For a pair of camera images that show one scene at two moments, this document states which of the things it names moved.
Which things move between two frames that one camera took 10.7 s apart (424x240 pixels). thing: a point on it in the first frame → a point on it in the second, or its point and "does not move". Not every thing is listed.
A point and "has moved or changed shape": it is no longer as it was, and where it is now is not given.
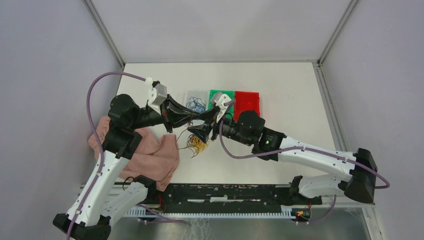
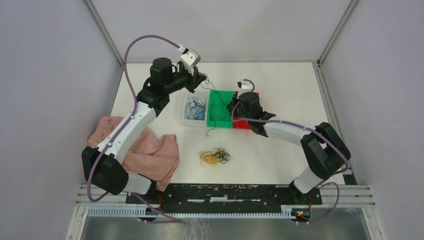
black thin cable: x=181 y=134 has moved or changed shape
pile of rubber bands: x=197 y=145 → x=213 y=157
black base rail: x=231 y=194 does not move
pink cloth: x=155 y=159 does not move
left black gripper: x=175 y=114 → x=197 y=78
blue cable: x=196 y=104 does not move
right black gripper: x=209 y=116 → x=234 y=101
